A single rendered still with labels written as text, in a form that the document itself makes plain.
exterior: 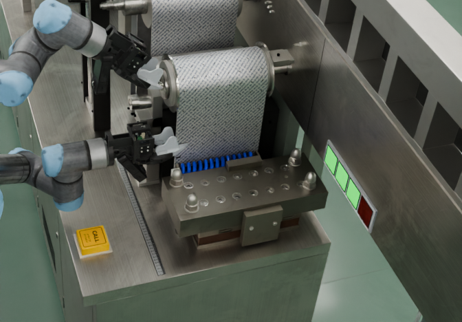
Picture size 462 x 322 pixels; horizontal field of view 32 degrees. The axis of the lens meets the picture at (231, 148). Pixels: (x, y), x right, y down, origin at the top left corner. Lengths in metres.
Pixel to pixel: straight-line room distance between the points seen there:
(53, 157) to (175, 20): 0.49
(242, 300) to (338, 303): 1.05
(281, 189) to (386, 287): 1.31
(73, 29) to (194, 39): 0.49
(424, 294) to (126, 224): 0.82
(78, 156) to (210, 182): 0.34
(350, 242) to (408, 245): 1.72
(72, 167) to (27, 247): 1.36
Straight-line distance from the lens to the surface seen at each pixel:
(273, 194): 2.07
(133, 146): 2.00
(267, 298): 2.24
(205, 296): 2.13
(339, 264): 3.34
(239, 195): 2.06
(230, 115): 2.07
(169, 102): 2.01
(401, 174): 1.70
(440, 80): 1.53
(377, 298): 3.27
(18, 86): 1.74
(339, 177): 1.93
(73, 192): 2.05
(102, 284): 2.01
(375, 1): 1.70
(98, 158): 1.99
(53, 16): 1.79
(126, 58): 1.88
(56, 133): 2.42
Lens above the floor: 2.46
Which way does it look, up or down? 41 degrees down
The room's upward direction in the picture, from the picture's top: 7 degrees clockwise
